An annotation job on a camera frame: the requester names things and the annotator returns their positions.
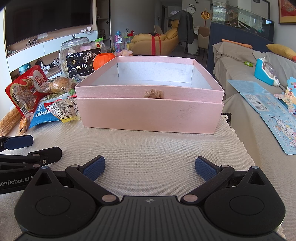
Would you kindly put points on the long wafer snack pack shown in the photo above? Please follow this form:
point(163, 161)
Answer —
point(9, 121)

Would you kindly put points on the cartoon printed blue card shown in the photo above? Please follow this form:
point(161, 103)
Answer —
point(283, 129)

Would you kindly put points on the blue toy machine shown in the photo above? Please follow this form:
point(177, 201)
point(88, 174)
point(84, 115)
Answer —
point(265, 72)

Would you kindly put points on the large red snack bag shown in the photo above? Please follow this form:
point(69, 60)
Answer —
point(25, 91)

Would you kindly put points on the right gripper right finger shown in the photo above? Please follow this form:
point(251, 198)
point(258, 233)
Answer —
point(215, 177)

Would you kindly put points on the orange pumpkin bucket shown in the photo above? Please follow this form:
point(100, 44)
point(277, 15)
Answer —
point(102, 59)

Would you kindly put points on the dark coat on rack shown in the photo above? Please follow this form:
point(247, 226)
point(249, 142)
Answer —
point(185, 26)

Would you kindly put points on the black plum snack box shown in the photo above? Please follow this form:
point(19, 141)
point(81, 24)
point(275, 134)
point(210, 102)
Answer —
point(81, 63)

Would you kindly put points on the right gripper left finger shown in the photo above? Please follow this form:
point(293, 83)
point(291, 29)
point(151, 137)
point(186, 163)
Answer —
point(83, 177)

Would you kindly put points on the white tv cabinet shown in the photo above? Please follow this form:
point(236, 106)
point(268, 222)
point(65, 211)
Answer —
point(50, 43)

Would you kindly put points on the yellow cushion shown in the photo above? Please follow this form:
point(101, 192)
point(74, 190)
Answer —
point(282, 50)

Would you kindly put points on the yellow armchair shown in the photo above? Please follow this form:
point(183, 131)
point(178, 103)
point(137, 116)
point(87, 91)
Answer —
point(156, 44)

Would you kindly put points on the glass fish tank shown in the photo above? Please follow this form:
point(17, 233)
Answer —
point(251, 16)

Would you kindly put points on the light blue flat carton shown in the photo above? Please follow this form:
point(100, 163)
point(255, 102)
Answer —
point(262, 101)

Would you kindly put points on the white red snack packet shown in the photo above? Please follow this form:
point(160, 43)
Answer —
point(65, 110)

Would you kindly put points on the cream table cloth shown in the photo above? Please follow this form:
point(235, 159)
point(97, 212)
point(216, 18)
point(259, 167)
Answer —
point(141, 163)

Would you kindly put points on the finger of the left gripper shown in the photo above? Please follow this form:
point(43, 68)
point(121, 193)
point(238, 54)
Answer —
point(17, 142)
point(42, 157)

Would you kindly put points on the grey covered sofa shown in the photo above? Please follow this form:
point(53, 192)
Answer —
point(259, 141)

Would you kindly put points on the pink plush toy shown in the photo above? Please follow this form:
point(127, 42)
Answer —
point(125, 53)

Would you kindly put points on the blue snack bag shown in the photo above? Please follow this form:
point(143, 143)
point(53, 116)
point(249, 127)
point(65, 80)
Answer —
point(42, 114)

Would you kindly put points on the pink gift box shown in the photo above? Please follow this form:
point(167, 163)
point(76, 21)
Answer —
point(151, 93)

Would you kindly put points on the glass jar with lid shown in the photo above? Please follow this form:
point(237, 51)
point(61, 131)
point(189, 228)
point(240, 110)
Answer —
point(71, 46)

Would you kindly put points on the red framed wall picture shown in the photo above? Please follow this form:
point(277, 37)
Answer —
point(287, 11)

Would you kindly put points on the black television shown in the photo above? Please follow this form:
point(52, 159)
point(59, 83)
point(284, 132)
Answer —
point(24, 19)

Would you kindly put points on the wrapped bread bun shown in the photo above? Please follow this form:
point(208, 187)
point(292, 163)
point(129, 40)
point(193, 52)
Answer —
point(59, 84)

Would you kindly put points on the small green toy car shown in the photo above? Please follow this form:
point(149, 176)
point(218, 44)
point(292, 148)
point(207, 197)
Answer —
point(248, 64)

